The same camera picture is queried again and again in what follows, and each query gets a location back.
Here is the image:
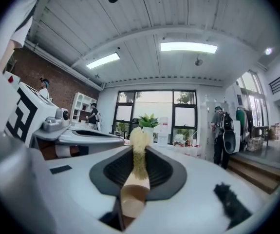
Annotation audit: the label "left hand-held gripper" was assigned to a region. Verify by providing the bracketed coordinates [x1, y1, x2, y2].
[4, 81, 126, 154]

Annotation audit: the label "rectangular ceiling light panel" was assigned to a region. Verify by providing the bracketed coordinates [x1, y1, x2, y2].
[86, 52, 121, 70]
[160, 41, 219, 55]

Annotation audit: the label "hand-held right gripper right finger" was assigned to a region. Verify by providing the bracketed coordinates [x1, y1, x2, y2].
[129, 145, 275, 234]

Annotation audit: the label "green potted plant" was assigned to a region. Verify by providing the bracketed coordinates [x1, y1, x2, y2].
[138, 113, 160, 145]

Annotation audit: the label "black office chair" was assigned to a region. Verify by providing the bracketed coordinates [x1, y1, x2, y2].
[131, 117, 141, 132]

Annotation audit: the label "white water dispenser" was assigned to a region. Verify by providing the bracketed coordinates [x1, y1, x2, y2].
[157, 117, 169, 148]

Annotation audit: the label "arched window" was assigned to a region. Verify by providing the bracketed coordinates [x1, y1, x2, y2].
[236, 70, 269, 133]

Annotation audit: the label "white shelf cabinet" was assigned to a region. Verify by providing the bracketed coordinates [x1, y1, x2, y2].
[70, 92, 98, 124]

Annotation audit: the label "person's white shirt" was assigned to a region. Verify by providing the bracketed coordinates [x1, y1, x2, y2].
[0, 0, 44, 69]

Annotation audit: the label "white flower bunch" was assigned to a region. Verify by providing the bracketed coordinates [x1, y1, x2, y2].
[173, 133, 186, 146]

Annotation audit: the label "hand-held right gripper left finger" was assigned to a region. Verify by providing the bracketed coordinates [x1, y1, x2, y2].
[44, 145, 134, 233]

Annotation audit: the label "black framed window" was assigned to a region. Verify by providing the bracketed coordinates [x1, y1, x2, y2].
[114, 89, 198, 146]

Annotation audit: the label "clothes rack with garments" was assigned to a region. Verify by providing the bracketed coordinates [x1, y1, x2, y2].
[235, 107, 254, 142]

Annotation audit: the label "person's left forearm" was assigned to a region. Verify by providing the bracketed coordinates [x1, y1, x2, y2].
[0, 40, 17, 74]

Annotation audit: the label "wooden steps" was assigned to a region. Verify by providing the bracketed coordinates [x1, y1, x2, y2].
[226, 154, 280, 195]

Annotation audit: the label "wooden scrubbing brush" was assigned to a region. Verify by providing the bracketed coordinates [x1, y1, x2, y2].
[119, 127, 152, 226]

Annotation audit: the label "black backpack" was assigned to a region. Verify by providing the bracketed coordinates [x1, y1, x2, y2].
[219, 111, 235, 133]

